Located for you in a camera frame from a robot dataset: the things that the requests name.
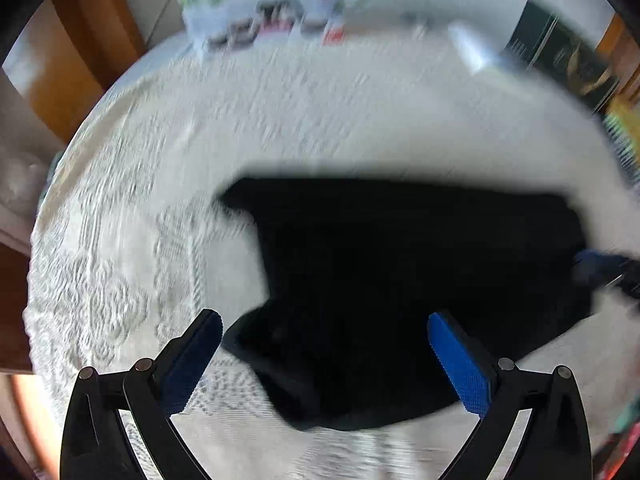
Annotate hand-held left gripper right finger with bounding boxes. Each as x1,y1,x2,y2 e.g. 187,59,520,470
426,311,593,480

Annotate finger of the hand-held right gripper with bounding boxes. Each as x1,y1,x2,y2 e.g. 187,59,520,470
572,249,640,281

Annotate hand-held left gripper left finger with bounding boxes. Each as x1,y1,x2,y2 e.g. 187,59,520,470
60,308,223,480

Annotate black printed t-shirt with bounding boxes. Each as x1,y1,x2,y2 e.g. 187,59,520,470
217,176,596,432

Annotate black white checkered garment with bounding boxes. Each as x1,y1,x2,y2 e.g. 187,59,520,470
602,120,640,181

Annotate dark green gift box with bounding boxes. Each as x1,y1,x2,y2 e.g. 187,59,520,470
502,0,623,111

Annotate pale curtain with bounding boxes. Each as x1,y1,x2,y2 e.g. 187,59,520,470
0,75,66,256

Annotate white lace tablecloth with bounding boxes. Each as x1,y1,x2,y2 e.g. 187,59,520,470
22,25,640,480

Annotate white tea set box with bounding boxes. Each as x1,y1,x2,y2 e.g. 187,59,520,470
177,0,351,58

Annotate wooden headboard frame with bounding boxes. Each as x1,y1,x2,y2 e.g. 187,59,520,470
597,15,640,106
2,0,148,146

